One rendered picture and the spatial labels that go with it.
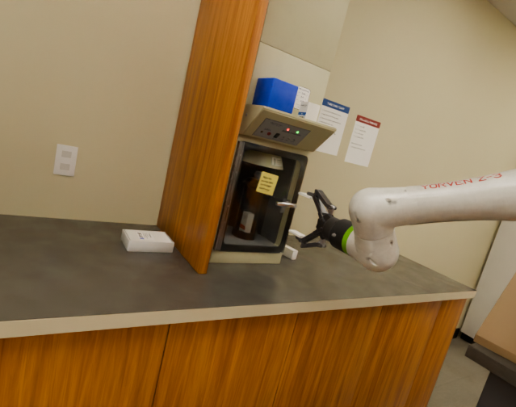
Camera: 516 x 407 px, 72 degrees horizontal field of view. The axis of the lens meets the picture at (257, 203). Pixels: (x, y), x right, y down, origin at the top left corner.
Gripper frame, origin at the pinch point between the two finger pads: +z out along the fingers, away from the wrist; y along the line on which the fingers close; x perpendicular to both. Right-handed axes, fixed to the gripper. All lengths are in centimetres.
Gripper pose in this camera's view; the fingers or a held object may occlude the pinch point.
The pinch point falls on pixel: (298, 212)
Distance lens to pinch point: 123.5
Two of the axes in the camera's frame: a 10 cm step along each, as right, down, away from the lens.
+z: -5.1, -2.7, 8.2
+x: -8.3, -1.0, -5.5
